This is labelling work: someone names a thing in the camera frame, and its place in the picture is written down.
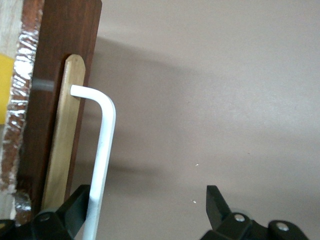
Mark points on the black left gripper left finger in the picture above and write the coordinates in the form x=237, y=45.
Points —
x=70, y=215

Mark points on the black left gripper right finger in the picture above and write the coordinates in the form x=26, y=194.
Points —
x=220, y=215

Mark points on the yellow block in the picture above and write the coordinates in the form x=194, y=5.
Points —
x=5, y=87

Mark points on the wooden drawer with dark front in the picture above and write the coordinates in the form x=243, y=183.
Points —
x=70, y=30

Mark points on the light wooden slat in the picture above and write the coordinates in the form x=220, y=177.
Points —
x=62, y=137

